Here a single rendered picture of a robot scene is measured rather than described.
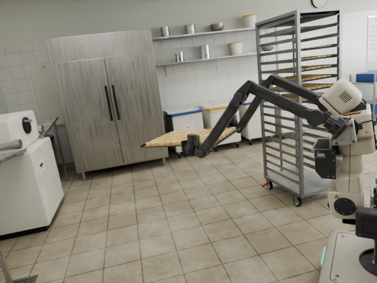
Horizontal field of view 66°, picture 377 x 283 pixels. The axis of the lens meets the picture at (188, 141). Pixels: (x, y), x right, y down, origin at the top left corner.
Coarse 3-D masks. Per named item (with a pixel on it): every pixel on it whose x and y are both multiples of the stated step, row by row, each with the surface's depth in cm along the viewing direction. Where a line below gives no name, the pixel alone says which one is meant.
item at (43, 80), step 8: (32, 72) 465; (40, 72) 467; (48, 72) 470; (32, 80) 467; (40, 80) 470; (48, 80) 472; (40, 88) 472; (48, 88) 475; (56, 88) 477; (40, 96) 475; (48, 96) 477; (56, 96) 480; (40, 104) 477; (48, 104) 480; (56, 104) 483; (40, 112) 480; (48, 112) 483; (56, 112) 485
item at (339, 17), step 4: (340, 8) 254; (340, 12) 255; (340, 16) 256; (340, 20) 257; (340, 24) 258; (340, 28) 259; (340, 32) 259; (340, 36) 260; (340, 40) 261; (340, 44) 262; (340, 48) 263; (340, 52) 264; (340, 56) 265; (340, 60) 265; (340, 64) 266; (340, 68) 267; (340, 72) 268; (340, 76) 269; (336, 164) 293; (340, 164) 291
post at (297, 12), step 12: (300, 48) 249; (300, 60) 252; (300, 72) 254; (300, 84) 256; (300, 120) 264; (300, 132) 267; (300, 144) 270; (300, 156) 272; (300, 168) 276; (300, 180) 279; (300, 192) 283
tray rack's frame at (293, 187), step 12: (288, 12) 250; (300, 12) 242; (312, 12) 248; (324, 12) 270; (276, 36) 310; (276, 48) 313; (276, 60) 315; (264, 132) 326; (264, 144) 330; (264, 156) 333; (264, 168) 337; (276, 180) 323; (288, 180) 319; (312, 180) 312; (324, 180) 308; (312, 192) 286
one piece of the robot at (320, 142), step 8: (320, 144) 163; (328, 144) 162; (312, 152) 156; (320, 152) 153; (328, 152) 151; (320, 160) 154; (328, 160) 152; (336, 160) 151; (320, 168) 155; (328, 168) 153; (320, 176) 157; (328, 176) 154
